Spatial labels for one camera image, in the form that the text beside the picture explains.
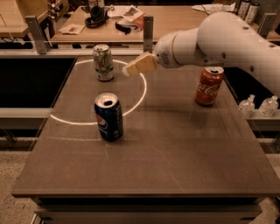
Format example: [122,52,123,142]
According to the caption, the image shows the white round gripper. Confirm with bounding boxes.
[122,32,180,76]

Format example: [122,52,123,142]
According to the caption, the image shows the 7up soda can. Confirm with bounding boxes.
[93,44,114,81]

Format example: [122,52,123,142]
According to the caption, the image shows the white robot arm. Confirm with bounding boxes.
[122,12,280,95]

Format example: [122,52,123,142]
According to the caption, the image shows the red Coca-Cola can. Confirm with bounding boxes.
[195,66,224,106]

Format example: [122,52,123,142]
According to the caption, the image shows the blue Pepsi can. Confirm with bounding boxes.
[94,93,123,142]

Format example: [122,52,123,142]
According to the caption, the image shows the black sunglasses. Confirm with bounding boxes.
[115,22,138,35]

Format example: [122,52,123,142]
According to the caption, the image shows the magazine on desk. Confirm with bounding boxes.
[118,5,144,31]

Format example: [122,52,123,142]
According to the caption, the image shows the black headphones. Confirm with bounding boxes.
[85,5,107,29]

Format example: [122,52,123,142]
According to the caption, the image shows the wooden back desk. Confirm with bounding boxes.
[50,4,280,46]

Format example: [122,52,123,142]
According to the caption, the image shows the paper sheet left desk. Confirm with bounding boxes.
[59,24,85,35]

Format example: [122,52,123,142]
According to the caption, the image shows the clear plastic bottle left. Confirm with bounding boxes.
[238,94,255,118]

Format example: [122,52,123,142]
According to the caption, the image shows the clear plastic bottle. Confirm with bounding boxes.
[238,94,255,118]
[258,95,278,117]

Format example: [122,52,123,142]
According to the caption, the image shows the white canister left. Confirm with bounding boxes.
[237,0,251,19]

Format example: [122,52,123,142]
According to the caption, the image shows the white canister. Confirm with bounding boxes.
[237,0,251,19]
[245,3,260,25]

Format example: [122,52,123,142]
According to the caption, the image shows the white canister right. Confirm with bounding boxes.
[245,3,260,25]

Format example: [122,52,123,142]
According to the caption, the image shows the clear plastic bottle right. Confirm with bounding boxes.
[258,95,278,117]

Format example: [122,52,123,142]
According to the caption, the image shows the middle metal post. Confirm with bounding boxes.
[143,16,153,53]

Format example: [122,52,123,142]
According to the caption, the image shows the metal post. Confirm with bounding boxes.
[143,16,153,53]
[25,16,49,54]
[257,13,277,39]

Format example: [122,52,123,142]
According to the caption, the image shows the left metal post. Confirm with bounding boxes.
[25,16,49,54]

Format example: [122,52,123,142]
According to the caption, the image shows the right metal post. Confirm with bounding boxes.
[257,13,277,39]

